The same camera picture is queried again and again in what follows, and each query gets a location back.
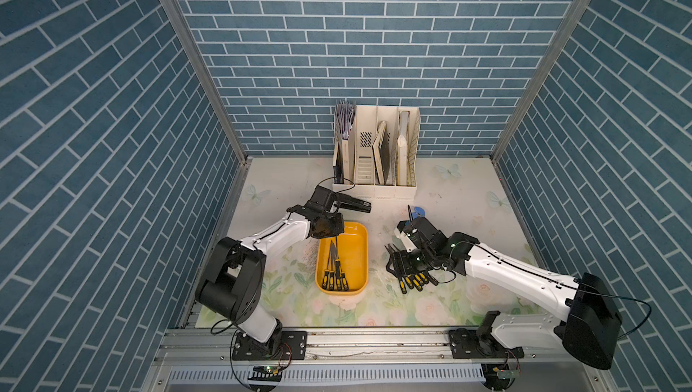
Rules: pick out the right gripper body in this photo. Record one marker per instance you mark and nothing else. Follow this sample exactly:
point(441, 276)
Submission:
point(419, 259)

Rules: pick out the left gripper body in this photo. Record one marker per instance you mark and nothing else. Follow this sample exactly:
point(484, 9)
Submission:
point(332, 224)

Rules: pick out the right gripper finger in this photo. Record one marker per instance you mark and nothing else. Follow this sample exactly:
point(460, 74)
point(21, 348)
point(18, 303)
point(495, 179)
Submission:
point(396, 254)
point(398, 269)

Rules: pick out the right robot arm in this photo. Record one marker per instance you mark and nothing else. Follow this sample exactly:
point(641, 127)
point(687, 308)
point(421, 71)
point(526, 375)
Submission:
point(579, 314)

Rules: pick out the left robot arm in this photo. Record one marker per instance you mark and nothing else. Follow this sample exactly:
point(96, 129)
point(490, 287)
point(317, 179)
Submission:
point(231, 282)

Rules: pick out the yellow plastic storage tray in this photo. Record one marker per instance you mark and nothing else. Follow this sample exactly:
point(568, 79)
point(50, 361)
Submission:
point(353, 247)

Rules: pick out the white desktop file organizer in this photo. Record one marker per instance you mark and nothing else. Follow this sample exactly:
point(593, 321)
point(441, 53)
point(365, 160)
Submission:
point(355, 126)

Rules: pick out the black stapler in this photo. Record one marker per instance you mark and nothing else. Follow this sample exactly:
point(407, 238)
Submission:
point(354, 204)

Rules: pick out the small blue stapler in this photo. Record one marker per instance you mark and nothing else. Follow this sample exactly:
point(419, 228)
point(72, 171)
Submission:
point(415, 212)

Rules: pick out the dark notebook in organizer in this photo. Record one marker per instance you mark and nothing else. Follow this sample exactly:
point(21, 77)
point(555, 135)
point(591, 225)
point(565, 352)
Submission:
point(337, 164)

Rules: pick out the framed board in organizer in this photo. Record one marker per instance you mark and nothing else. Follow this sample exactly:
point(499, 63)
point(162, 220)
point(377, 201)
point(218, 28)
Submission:
point(381, 153)

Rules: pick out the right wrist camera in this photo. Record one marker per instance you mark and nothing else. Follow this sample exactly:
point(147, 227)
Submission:
point(407, 233)

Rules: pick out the aluminium front rail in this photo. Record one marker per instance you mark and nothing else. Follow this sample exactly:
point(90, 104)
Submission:
point(369, 345)

